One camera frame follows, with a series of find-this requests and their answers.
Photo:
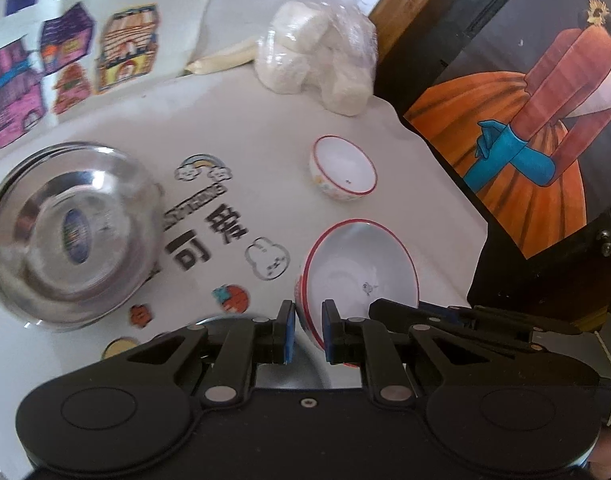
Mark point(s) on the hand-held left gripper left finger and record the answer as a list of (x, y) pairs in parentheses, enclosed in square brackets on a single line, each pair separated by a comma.
[(288, 332)]

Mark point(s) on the white red-rimmed ceramic bowl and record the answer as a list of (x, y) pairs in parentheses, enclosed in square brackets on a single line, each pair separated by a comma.
[(355, 270), (343, 165)]

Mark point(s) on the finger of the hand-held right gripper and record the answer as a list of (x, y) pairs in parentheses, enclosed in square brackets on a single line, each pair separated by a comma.
[(393, 310), (448, 312)]

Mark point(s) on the coloured houses drawing sheet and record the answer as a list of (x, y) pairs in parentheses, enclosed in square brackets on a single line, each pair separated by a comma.
[(110, 20)]

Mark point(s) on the clear bag of white buns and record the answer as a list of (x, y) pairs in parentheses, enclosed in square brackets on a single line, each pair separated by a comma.
[(305, 55)]

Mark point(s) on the pale rolled paper tube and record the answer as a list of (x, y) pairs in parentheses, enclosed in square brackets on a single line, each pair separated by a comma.
[(220, 60)]

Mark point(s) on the orange dress figure painting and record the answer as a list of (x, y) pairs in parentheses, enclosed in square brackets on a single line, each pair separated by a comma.
[(535, 125)]

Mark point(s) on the brown wooden frame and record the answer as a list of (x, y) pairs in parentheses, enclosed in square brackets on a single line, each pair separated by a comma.
[(395, 5)]

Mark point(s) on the white cartoon printed tablecloth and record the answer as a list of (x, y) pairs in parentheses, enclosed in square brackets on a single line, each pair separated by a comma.
[(235, 110)]

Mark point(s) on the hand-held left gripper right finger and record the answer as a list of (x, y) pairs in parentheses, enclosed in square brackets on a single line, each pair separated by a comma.
[(330, 332)]

